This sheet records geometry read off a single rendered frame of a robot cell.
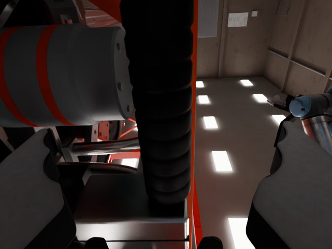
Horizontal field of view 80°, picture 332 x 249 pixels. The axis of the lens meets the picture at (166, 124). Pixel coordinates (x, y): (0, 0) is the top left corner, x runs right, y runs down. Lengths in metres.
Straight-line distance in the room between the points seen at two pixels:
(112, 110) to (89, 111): 0.03
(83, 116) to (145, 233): 0.17
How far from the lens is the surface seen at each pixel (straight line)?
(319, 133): 0.90
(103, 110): 0.26
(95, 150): 0.41
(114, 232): 0.18
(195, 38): 0.72
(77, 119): 0.28
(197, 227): 3.15
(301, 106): 0.89
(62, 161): 0.40
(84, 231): 0.18
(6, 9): 0.54
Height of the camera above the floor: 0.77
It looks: 30 degrees up
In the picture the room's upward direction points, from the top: 177 degrees clockwise
